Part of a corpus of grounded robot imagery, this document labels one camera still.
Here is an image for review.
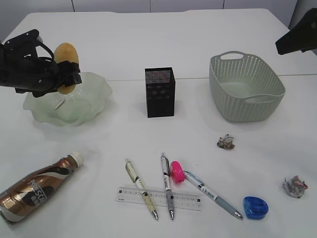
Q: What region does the grey barrel pen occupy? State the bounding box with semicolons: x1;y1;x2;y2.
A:
160;153;175;220

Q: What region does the blue pencil sharpener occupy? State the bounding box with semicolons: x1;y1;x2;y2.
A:
243;196;268;220

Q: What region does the pale green woven basket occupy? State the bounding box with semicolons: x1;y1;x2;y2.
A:
209;51;286;122

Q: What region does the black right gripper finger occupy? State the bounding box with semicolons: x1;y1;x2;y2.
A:
275;8;317;55

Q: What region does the brown coffee bottle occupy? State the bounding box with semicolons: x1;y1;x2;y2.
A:
0;151;84;223

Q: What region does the clear plastic ruler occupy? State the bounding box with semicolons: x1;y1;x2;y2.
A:
115;187;203;211

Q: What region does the black mesh pen holder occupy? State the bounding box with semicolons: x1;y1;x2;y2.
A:
145;67;176;118

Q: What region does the cream barrel pen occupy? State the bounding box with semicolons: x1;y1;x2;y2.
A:
125;159;159;221

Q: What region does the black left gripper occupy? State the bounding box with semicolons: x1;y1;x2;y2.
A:
0;29;82;97

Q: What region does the blue grip pen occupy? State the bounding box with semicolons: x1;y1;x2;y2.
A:
183;171;244;220

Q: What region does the pale green wavy plate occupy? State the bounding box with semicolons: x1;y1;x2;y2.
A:
23;72;112;126

